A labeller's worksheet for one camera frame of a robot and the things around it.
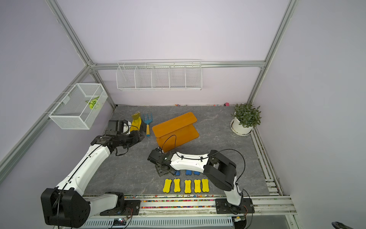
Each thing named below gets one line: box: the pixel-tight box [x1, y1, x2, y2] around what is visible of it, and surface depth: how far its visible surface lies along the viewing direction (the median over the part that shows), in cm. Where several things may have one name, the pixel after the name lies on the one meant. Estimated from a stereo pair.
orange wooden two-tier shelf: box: [152, 112, 200, 153], surface depth 93 cm
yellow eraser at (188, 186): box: [184, 179, 192, 194], surface depth 80 cm
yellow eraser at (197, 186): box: [193, 178, 202, 194], surface depth 80 cm
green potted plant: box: [230, 103, 262, 128], surface depth 91 cm
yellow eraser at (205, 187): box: [201, 178, 210, 193], surface depth 81 cm
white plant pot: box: [230, 116, 254, 136], surface depth 104 cm
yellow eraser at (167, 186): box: [162, 178, 173, 194], surface depth 81 cm
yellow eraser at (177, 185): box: [173, 178, 182, 193], surface depth 81 cm
